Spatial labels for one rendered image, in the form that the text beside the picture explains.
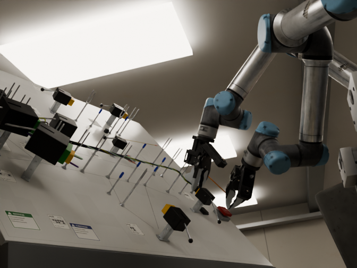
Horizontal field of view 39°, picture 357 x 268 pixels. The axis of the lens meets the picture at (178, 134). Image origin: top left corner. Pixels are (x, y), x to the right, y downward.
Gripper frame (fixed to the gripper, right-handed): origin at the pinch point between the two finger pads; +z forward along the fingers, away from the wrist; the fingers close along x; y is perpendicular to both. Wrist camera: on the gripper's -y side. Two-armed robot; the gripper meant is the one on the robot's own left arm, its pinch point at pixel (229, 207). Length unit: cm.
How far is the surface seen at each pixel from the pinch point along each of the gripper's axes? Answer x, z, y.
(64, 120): 64, -20, -14
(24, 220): 61, -20, -61
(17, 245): 59, -22, -71
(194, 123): -21, 122, 299
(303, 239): -301, 368, 520
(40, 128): 66, -31, -39
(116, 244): 38, -11, -49
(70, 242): 49, -17, -60
